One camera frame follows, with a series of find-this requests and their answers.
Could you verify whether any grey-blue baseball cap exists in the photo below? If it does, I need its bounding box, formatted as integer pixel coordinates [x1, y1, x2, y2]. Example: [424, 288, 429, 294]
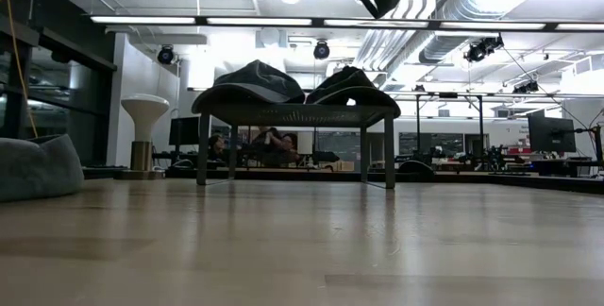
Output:
[191, 59, 307, 115]
[0, 134, 85, 202]

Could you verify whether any black monitor on arm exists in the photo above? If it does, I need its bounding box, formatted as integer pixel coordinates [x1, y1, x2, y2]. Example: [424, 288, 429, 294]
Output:
[527, 115, 578, 154]

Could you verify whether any long ceiling light bar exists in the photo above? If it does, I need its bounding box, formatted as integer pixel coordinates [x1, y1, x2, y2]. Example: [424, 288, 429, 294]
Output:
[88, 14, 604, 33]

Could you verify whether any black ceiling spot lamp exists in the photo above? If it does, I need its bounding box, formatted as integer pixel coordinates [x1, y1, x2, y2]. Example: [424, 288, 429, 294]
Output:
[157, 44, 176, 66]
[312, 40, 331, 60]
[512, 80, 540, 94]

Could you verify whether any white mushroom-shaped lamp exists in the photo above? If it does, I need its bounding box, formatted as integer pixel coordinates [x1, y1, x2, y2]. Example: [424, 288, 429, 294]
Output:
[114, 93, 171, 180]

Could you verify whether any black desk monitor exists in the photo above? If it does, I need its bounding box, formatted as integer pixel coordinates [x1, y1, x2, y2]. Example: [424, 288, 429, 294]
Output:
[168, 116, 201, 146]

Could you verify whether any grey perforated metal rack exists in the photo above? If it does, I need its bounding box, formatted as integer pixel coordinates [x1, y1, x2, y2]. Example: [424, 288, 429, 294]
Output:
[196, 102, 396, 190]

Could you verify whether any person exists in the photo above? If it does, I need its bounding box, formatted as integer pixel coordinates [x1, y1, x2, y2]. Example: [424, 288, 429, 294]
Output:
[206, 133, 228, 162]
[249, 126, 302, 168]

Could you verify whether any black spot lamp cluster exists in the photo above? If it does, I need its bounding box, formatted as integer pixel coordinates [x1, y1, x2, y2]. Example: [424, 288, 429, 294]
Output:
[462, 35, 505, 64]

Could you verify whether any black domed object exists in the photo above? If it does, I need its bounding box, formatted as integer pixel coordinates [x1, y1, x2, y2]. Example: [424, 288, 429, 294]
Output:
[398, 159, 436, 179]

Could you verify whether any yellow cable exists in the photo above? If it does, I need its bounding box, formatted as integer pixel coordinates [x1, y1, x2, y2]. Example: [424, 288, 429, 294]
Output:
[0, 0, 40, 140]

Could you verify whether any distant black station frame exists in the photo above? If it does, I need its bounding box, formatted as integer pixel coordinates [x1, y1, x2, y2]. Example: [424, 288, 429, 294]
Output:
[413, 91, 486, 159]

